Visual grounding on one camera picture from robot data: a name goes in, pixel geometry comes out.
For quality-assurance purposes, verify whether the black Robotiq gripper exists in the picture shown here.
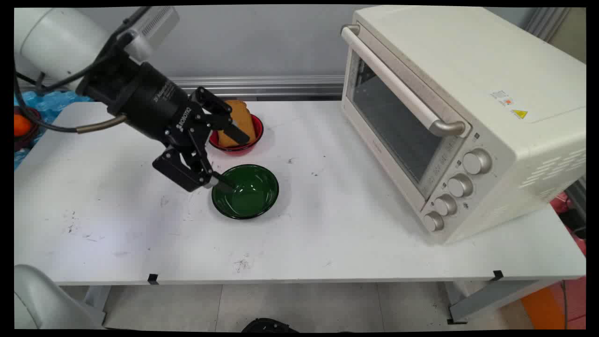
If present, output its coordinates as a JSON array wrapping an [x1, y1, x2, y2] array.
[[111, 62, 251, 193]]

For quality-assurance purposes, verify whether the oven door with silver handle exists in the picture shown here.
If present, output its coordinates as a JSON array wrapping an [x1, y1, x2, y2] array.
[[340, 23, 472, 212]]

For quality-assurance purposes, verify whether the red bowl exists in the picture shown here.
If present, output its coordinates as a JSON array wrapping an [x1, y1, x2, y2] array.
[[208, 114, 264, 156]]

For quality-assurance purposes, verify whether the brown toast slice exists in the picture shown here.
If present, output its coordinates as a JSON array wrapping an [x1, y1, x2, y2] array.
[[217, 100, 257, 148]]

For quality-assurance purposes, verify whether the green bowl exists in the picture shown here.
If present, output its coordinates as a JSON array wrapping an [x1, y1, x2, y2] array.
[[211, 164, 280, 220]]

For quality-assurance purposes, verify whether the dark bowl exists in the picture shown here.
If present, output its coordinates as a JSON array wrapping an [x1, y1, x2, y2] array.
[[14, 106, 42, 151]]

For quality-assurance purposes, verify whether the orange fruit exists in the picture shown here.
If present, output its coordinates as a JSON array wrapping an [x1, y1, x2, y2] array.
[[14, 114, 32, 137]]

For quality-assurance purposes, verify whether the grey table leg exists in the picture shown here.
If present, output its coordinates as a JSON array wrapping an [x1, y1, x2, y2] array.
[[84, 286, 113, 326], [445, 280, 562, 324]]

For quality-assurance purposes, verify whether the black object on floor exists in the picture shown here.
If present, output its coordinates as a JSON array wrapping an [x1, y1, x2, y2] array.
[[241, 318, 300, 333]]

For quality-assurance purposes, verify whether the grey rounded plastic housing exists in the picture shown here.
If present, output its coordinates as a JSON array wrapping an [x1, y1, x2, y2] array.
[[14, 264, 104, 330]]

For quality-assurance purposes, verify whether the largest silver oven knob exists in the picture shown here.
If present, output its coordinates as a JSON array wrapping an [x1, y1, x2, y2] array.
[[462, 149, 493, 176]]

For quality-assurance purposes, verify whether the cream toaster oven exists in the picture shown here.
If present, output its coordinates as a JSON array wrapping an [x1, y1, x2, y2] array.
[[340, 5, 586, 245]]

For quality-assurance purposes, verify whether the white label sticker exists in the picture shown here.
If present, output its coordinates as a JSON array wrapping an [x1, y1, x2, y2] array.
[[489, 90, 515, 107]]

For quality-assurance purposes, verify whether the red plastic object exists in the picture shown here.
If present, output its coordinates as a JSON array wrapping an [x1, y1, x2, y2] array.
[[550, 192, 586, 256]]

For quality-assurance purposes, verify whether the grey ribbed panel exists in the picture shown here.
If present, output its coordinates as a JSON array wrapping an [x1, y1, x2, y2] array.
[[524, 7, 572, 43]]

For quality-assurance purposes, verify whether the orange floor object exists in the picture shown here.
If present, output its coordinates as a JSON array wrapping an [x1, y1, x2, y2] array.
[[520, 286, 567, 330]]

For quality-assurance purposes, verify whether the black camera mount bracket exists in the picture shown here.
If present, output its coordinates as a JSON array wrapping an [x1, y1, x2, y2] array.
[[76, 21, 143, 115]]

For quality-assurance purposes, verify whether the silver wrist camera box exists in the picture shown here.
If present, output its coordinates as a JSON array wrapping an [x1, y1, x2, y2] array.
[[124, 7, 180, 62]]

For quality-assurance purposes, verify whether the black cable with beige end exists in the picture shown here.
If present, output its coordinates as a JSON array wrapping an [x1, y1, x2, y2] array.
[[14, 70, 128, 135]]

